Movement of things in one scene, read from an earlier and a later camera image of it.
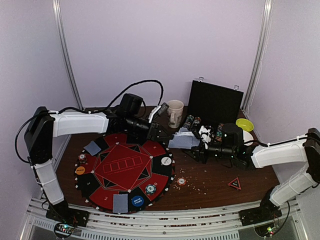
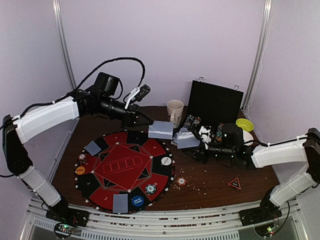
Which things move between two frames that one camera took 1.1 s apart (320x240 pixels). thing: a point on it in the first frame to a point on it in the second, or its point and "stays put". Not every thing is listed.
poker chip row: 187,123 stays put
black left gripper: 153,131 to 130,115
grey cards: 120,203 stays put
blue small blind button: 138,200 stays put
